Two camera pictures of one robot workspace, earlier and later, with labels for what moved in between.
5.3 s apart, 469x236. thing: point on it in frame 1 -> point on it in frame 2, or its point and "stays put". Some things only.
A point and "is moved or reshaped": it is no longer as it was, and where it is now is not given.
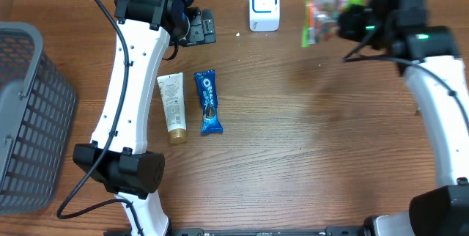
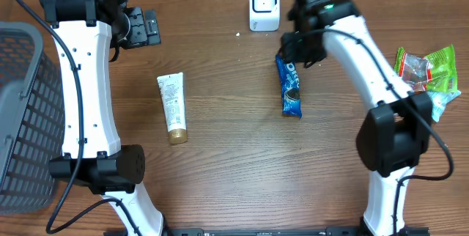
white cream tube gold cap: [173, 97] stays put
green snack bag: [323, 6] is moved or reshaped
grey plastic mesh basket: [38, 116] stays put
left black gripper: [203, 27] -> [149, 33]
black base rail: [201, 232] stays put
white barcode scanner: [264, 6] stays put
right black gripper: [343, 23] -> [292, 50]
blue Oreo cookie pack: [207, 86] -> [290, 83]
